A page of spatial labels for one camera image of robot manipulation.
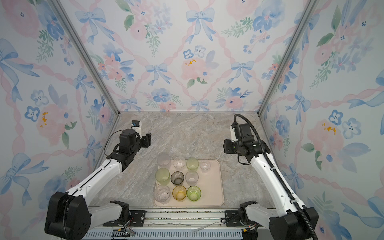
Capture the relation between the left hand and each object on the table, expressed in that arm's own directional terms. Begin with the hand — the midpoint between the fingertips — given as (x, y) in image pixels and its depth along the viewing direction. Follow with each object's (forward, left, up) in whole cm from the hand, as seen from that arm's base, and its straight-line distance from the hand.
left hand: (145, 131), depth 84 cm
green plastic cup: (-27, -28, -19) cm, 43 cm away
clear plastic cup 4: (-19, -26, -17) cm, 37 cm away
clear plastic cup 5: (-28, -10, -19) cm, 35 cm away
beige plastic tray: (-25, -32, -16) cm, 44 cm away
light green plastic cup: (-10, -27, -19) cm, 34 cm away
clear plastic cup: (-7, -8, -19) cm, 22 cm away
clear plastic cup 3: (-12, -34, -18) cm, 40 cm away
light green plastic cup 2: (-19, -10, -18) cm, 27 cm away
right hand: (-8, -46, +1) cm, 47 cm away
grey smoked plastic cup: (-19, -18, -18) cm, 32 cm away
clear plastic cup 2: (-10, -18, -18) cm, 27 cm away
